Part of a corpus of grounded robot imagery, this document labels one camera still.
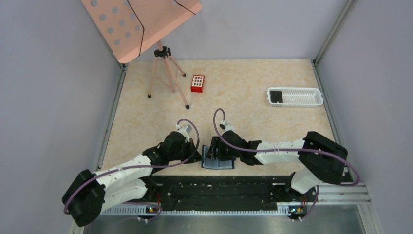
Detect dark blue leather card holder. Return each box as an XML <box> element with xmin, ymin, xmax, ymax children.
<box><xmin>201</xmin><ymin>145</ymin><xmax>235</xmax><ymax>170</ymax></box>

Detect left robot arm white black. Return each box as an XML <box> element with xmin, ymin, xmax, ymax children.
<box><xmin>62</xmin><ymin>131</ymin><xmax>202</xmax><ymax>227</ymax></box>

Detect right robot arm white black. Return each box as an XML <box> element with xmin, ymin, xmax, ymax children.
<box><xmin>207</xmin><ymin>130</ymin><xmax>348</xmax><ymax>194</ymax></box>

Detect black card in basket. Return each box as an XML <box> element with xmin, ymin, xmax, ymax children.
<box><xmin>269</xmin><ymin>90</ymin><xmax>283</xmax><ymax>104</ymax></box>

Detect red box with white grid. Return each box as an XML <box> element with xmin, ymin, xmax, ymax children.
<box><xmin>190</xmin><ymin>75</ymin><xmax>205</xmax><ymax>93</ymax></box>

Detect white plastic slotted basket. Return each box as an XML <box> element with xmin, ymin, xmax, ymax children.
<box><xmin>267</xmin><ymin>87</ymin><xmax>324</xmax><ymax>107</ymax></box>

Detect pink tripod stand legs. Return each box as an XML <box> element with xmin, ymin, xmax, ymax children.
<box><xmin>147</xmin><ymin>40</ymin><xmax>190</xmax><ymax>110</ymax></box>

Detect pink perforated music stand desk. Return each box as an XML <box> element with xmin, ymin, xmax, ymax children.
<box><xmin>82</xmin><ymin>0</ymin><xmax>203</xmax><ymax>63</ymax></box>

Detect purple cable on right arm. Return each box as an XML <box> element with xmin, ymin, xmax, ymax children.
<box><xmin>213</xmin><ymin>108</ymin><xmax>361</xmax><ymax>187</ymax></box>

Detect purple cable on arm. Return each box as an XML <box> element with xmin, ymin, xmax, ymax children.
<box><xmin>63</xmin><ymin>118</ymin><xmax>201</xmax><ymax>215</ymax></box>
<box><xmin>213</xmin><ymin>108</ymin><xmax>361</xmax><ymax>187</ymax></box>

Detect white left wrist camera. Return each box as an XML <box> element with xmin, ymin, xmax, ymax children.
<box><xmin>176</xmin><ymin>124</ymin><xmax>192</xmax><ymax>142</ymax></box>

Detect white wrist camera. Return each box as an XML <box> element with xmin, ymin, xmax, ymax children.
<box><xmin>176</xmin><ymin>124</ymin><xmax>192</xmax><ymax>142</ymax></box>
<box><xmin>219</xmin><ymin>121</ymin><xmax>235</xmax><ymax>133</ymax></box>

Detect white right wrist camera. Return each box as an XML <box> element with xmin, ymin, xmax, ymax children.
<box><xmin>219</xmin><ymin>121</ymin><xmax>235</xmax><ymax>133</ymax></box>

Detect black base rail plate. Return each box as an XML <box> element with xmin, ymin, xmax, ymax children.
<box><xmin>133</xmin><ymin>175</ymin><xmax>315</xmax><ymax>212</ymax></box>

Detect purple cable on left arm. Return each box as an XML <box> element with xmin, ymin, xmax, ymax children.
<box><xmin>63</xmin><ymin>118</ymin><xmax>201</xmax><ymax>215</ymax></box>

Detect black cord on music stand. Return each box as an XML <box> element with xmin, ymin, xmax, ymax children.
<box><xmin>127</xmin><ymin>0</ymin><xmax>196</xmax><ymax>57</ymax></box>

